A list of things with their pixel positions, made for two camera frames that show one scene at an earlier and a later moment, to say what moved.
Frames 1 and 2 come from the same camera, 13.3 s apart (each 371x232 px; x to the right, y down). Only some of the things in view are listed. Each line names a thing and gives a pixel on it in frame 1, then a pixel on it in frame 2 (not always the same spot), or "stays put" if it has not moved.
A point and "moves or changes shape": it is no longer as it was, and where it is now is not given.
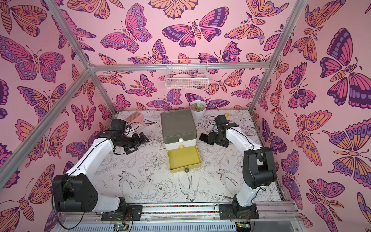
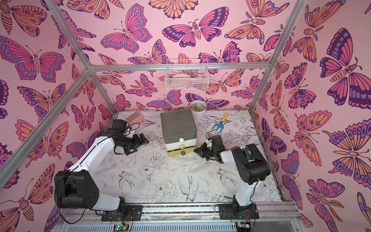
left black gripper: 137,142 stays put
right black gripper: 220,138 to 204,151
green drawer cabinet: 178,133 moves or changes shape
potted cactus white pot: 197,108 stays put
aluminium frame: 292,11 stays put
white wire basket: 187,74 stays put
